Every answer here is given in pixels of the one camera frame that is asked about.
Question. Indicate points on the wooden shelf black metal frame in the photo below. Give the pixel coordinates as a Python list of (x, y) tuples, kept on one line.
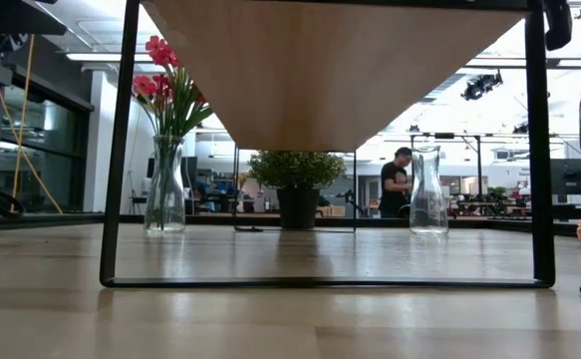
[(320, 75)]

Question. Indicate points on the red artificial flower stem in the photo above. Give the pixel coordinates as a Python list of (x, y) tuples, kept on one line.
[(144, 86), (160, 50)]

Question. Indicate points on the green potted plant black pot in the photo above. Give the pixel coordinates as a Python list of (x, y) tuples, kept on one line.
[(297, 172)]

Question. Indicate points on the black ceiling spotlight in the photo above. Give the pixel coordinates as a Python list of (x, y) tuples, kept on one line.
[(479, 86)]

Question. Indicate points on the clear glass vase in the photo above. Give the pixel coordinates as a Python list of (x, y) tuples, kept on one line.
[(428, 214), (164, 209)]

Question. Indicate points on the black computer monitor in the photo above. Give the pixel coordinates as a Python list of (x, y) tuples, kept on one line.
[(566, 177)]

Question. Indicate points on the black aluminium rig frame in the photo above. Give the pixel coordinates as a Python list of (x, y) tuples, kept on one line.
[(46, 219)]

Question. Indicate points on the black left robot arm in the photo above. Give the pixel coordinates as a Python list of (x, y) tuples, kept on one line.
[(1, 20)]

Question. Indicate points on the white linear ceiling light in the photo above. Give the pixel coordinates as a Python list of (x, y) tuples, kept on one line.
[(105, 57)]

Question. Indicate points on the dark red artificial tulip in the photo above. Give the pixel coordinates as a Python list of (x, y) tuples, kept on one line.
[(201, 100)]

